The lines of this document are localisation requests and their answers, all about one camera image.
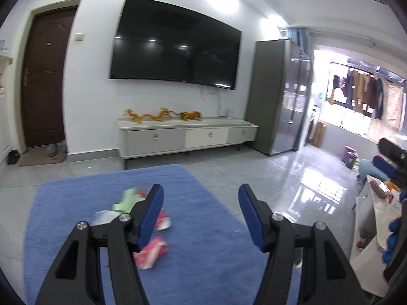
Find blue curtain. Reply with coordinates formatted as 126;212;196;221
286;28;309;53

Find cardboard box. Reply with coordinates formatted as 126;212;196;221
313;121;327;148

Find person's jeans leg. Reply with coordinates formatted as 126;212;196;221
359;159;387;185

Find pair of grey slippers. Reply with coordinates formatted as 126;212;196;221
47;140;67;158

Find golden dragon figurine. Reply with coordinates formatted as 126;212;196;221
123;107;179;124

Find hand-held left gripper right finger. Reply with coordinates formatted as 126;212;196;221
238;184;372;305

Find white side table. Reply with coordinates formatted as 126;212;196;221
350;175;407;297

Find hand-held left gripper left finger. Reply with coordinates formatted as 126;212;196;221
34;184;165;305

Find large red and white wrapper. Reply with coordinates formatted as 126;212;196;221
134;236;170;270

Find blue fluffy rug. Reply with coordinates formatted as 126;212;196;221
24;164;301;305

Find golden tiger figurine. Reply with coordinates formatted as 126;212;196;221
179;111;203;122

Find dark brown entrance door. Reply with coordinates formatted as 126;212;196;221
21;6;78;149

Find brown snack packet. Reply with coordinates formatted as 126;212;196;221
370;179;392;198

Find white and grey television cabinet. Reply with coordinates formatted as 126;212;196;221
117;117;259;170

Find black wall television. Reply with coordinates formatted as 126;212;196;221
109;0;242;91

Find grey double-door refrigerator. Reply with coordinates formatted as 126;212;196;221
245;40;314;156

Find brown doormat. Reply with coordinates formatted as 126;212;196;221
18;152;67;167

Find hanging clothes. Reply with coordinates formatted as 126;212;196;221
329;68;385;120

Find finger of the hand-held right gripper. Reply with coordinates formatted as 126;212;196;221
373;138;407;189
382;191;407;282

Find green wrapper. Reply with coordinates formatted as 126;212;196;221
113;189;147;212

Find hanging patterned blanket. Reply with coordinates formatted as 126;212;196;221
367;78;406;142

